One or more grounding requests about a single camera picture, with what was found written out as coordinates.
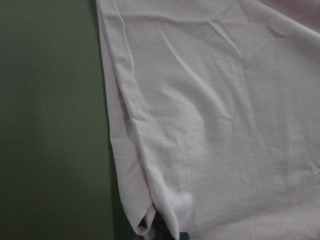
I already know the pink Snoopy t-shirt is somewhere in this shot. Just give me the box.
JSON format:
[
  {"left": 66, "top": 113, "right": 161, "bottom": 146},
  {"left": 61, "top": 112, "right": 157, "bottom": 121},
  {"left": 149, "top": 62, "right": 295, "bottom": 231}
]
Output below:
[{"left": 96, "top": 0, "right": 320, "bottom": 240}]

